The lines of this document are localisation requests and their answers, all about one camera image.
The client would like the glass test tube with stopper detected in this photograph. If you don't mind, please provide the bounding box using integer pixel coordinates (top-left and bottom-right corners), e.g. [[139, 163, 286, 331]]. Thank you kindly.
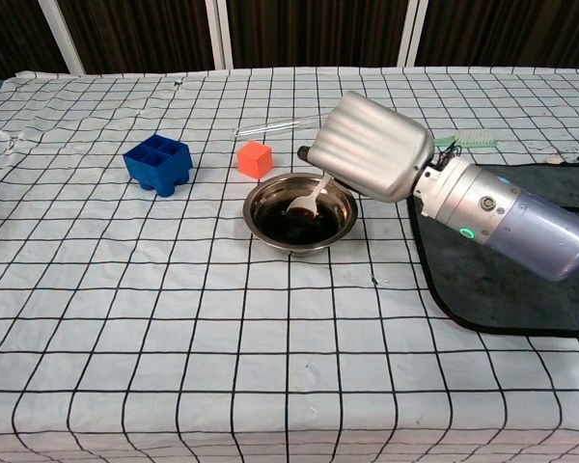
[[234, 114, 329, 141]]

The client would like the blue four-cell plastic block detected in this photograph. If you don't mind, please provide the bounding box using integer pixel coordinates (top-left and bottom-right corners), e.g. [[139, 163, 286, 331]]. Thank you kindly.
[[122, 134, 195, 199]]

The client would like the white double frame post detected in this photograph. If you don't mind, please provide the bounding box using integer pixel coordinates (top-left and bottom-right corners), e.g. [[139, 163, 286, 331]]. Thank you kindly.
[[205, 0, 234, 69]]

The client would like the white slanted frame post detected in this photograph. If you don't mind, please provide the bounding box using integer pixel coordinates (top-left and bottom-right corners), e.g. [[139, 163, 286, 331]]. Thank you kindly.
[[37, 0, 87, 76]]

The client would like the green brush with white bristles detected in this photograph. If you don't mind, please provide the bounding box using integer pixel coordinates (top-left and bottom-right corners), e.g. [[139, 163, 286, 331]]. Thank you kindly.
[[433, 128, 499, 151]]

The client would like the white plastic spoon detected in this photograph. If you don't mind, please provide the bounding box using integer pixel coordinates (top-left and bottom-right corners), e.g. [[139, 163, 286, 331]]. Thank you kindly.
[[286, 174, 336, 218]]

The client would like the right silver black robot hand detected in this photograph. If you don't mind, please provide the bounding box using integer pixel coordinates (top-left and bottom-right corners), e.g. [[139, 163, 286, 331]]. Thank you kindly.
[[296, 90, 436, 204]]

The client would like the orange cube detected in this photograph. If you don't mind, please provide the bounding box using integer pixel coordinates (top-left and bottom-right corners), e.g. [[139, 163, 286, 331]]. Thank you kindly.
[[236, 141, 274, 181]]

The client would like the dark grey towel mat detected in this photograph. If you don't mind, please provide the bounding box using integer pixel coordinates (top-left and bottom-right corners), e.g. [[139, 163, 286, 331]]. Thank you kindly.
[[404, 161, 579, 340]]

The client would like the stainless steel bowl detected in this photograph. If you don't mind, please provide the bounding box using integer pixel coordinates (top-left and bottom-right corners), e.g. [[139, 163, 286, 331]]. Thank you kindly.
[[242, 172, 359, 256]]

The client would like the white black-grid tablecloth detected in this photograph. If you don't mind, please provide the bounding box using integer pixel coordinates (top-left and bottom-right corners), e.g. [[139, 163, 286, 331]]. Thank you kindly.
[[0, 65, 579, 463]]

